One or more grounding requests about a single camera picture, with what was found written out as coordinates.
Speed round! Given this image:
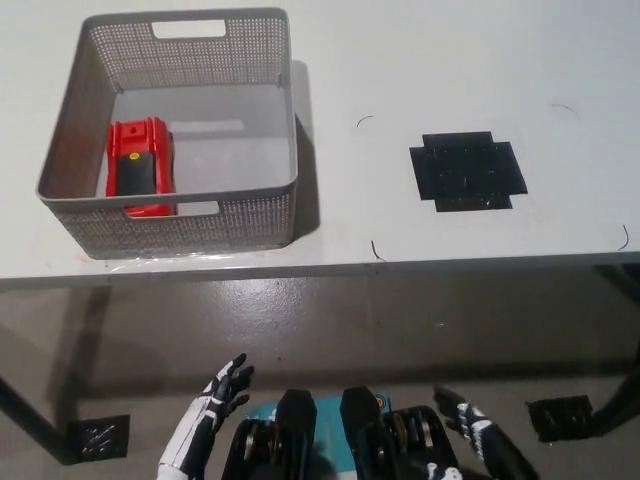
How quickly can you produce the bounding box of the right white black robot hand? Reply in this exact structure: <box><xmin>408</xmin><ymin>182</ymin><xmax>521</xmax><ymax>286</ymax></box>
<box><xmin>424</xmin><ymin>383</ymin><xmax>544</xmax><ymax>480</ymax></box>

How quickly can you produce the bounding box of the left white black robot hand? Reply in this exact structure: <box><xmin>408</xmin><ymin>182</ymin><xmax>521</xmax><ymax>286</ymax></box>
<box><xmin>158</xmin><ymin>353</ymin><xmax>255</xmax><ymax>471</ymax></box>

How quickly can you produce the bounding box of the red digital multimeter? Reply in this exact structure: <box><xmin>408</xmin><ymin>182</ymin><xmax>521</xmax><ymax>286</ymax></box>
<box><xmin>105</xmin><ymin>116</ymin><xmax>179</xmax><ymax>220</ymax></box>

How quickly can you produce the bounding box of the black floor tape patch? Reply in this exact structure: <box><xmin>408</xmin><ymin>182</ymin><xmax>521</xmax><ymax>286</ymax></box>
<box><xmin>67</xmin><ymin>413</ymin><xmax>132</xmax><ymax>460</ymax></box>
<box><xmin>524</xmin><ymin>394</ymin><xmax>596</xmax><ymax>444</ymax></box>

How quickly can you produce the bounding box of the black teal robot body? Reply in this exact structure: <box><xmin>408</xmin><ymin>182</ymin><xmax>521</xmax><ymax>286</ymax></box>
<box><xmin>221</xmin><ymin>385</ymin><xmax>464</xmax><ymax>480</ymax></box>

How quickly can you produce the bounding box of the clear tape strip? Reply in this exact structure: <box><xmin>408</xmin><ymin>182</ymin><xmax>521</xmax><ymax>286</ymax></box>
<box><xmin>102</xmin><ymin>251</ymin><xmax>236</xmax><ymax>271</ymax></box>

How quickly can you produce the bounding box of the grey perforated plastic basket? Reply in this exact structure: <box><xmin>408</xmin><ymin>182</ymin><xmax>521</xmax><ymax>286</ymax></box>
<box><xmin>34</xmin><ymin>7</ymin><xmax>300</xmax><ymax>261</ymax></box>

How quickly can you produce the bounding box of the black tape patch on table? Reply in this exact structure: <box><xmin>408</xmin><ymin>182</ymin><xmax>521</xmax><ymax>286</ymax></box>
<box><xmin>408</xmin><ymin>130</ymin><xmax>529</xmax><ymax>214</ymax></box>

